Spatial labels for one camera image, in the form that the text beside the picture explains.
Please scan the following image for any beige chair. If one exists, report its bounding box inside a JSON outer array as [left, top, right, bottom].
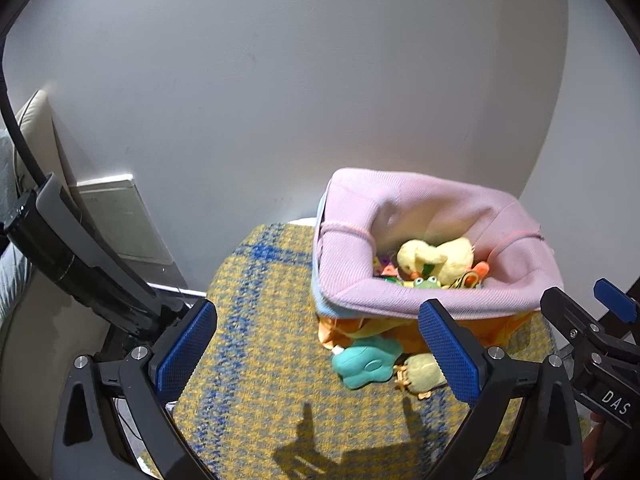
[[0, 90, 116, 361]]

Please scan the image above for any pale yellow plush toy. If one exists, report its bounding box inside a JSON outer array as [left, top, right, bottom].
[[400, 352, 448, 401]]

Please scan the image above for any yellow blue plaid blanket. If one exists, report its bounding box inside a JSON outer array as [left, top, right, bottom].
[[140, 222, 581, 480]]

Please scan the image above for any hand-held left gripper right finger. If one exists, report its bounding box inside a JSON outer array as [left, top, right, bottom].
[[417, 299, 586, 480]]

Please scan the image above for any person's right hand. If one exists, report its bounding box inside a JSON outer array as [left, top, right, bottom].
[[583, 411, 607, 480]]

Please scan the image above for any yellow duck plush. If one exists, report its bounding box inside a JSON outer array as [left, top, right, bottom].
[[396, 237, 488, 283]]

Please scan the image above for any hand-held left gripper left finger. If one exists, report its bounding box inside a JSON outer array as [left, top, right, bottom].
[[51, 298, 218, 480]]

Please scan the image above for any grey cushion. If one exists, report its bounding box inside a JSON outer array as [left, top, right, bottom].
[[0, 135, 31, 311]]

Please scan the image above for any teal flower plush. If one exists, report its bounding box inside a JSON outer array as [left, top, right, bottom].
[[331, 336, 405, 390]]

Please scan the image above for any white flat panel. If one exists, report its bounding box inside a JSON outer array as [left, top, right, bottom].
[[67, 175, 176, 266]]

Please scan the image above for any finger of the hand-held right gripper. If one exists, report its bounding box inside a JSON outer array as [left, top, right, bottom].
[[540, 286, 632, 362], [593, 278, 640, 326]]

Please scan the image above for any orange basket with pink liner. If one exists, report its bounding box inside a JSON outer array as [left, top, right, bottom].
[[311, 167, 563, 356]]

